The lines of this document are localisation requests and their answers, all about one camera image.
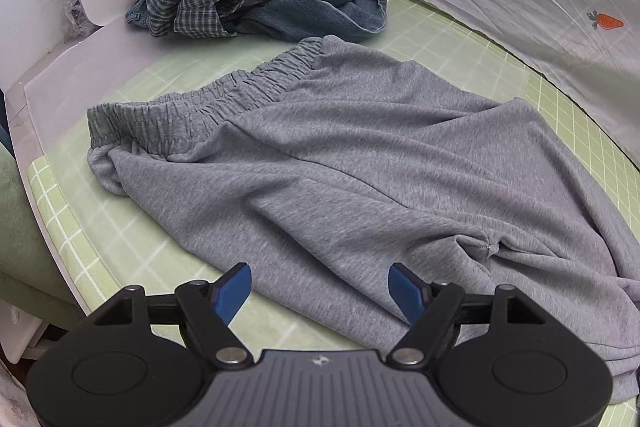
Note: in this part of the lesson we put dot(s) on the grey sweatpants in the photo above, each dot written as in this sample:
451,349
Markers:
328,164

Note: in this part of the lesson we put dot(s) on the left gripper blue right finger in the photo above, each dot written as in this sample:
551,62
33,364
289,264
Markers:
431,310

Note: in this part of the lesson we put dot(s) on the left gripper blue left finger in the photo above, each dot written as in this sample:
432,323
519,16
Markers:
207,309

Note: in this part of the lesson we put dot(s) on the blue denim jeans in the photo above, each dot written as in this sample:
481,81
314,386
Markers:
285,20

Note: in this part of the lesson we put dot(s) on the green grid mat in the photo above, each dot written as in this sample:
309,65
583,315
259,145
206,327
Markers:
103,241

